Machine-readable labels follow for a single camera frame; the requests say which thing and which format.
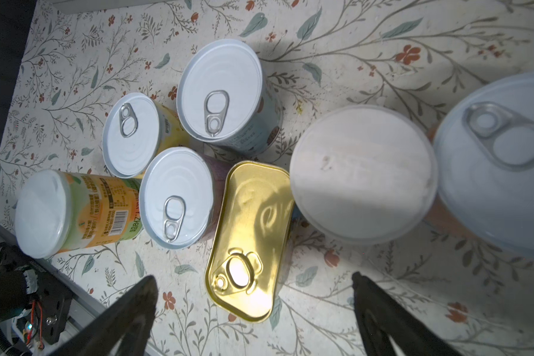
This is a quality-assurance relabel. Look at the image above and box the teal can pull tab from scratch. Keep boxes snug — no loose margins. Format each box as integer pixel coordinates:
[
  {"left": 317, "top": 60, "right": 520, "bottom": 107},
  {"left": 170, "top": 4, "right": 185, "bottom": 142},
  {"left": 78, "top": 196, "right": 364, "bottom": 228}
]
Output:
[{"left": 176, "top": 39, "right": 283, "bottom": 157}]

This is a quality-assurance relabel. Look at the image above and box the orange can pull tab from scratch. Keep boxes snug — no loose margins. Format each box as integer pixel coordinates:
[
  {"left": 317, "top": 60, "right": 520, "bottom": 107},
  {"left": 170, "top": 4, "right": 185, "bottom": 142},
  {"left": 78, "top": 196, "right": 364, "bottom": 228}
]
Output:
[{"left": 426, "top": 72, "right": 534, "bottom": 258}]

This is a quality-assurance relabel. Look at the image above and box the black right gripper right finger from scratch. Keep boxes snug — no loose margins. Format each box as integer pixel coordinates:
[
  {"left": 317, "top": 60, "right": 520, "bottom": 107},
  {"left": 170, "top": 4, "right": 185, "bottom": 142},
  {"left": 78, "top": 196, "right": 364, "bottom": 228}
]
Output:
[{"left": 352, "top": 271, "right": 458, "bottom": 355}]

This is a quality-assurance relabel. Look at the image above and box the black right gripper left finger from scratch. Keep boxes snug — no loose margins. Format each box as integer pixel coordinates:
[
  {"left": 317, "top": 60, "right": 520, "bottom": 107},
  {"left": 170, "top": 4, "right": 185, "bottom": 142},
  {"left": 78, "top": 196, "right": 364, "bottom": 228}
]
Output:
[{"left": 52, "top": 275, "right": 158, "bottom": 355}]

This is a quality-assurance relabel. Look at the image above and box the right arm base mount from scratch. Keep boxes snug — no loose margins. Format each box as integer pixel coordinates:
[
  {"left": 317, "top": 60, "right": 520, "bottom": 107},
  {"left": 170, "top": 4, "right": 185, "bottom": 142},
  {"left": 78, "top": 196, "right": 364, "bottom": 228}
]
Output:
[{"left": 0, "top": 243, "right": 74, "bottom": 355}]

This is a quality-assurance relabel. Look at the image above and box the green orange can plastic lid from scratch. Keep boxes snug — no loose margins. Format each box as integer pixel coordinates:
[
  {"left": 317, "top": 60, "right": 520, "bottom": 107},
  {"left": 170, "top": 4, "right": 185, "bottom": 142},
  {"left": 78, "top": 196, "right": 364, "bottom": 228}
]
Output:
[{"left": 14, "top": 169, "right": 142, "bottom": 259}]

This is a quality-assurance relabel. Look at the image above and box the pink can pull tab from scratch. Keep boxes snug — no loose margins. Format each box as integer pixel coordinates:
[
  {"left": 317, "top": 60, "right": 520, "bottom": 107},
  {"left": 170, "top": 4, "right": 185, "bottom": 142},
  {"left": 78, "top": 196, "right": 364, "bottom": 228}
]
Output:
[{"left": 139, "top": 147, "right": 233, "bottom": 249}]

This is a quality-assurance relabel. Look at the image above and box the gold rectangular tin can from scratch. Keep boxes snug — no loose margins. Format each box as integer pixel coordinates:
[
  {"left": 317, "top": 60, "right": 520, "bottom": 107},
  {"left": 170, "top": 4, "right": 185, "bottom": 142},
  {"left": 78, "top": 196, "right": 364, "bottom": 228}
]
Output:
[{"left": 205, "top": 161, "right": 295, "bottom": 323}]

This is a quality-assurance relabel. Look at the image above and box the yellow can pull tab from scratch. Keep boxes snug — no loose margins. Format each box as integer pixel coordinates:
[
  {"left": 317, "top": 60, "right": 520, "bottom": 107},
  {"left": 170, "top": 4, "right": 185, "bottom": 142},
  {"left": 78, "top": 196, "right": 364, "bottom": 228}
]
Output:
[{"left": 102, "top": 93, "right": 190, "bottom": 179}]

